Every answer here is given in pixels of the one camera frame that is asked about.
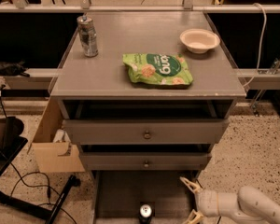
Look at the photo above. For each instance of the white paper bowl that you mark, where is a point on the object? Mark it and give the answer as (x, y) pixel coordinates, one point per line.
(199, 41)

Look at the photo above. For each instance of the grey drawer cabinet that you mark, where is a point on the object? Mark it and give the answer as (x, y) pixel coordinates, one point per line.
(99, 87)

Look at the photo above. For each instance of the grey middle drawer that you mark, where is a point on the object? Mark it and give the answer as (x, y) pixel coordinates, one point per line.
(115, 161)

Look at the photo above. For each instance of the grey top drawer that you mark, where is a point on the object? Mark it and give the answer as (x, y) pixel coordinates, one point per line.
(145, 131)

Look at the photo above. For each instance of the grey metal railing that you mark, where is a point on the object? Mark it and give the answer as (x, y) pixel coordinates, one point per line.
(205, 6)

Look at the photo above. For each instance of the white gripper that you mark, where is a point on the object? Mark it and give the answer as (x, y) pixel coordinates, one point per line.
(207, 202)

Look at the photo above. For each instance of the blue pepsi can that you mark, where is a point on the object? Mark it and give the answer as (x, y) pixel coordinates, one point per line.
(145, 214)

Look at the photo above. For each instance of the grey bottom drawer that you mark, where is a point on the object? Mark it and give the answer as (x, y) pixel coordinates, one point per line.
(120, 194)

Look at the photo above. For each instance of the green chip bag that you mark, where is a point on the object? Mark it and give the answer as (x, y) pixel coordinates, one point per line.
(157, 69)

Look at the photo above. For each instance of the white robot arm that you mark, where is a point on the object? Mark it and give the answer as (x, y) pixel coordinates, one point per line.
(247, 206)

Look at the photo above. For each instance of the cardboard box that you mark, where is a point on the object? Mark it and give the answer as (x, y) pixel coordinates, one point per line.
(53, 149)

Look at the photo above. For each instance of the silver energy drink can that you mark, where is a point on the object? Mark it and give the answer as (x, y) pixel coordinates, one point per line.
(87, 35)

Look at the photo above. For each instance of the grey drawer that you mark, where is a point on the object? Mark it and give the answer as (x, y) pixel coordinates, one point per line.
(120, 194)
(115, 161)
(145, 131)

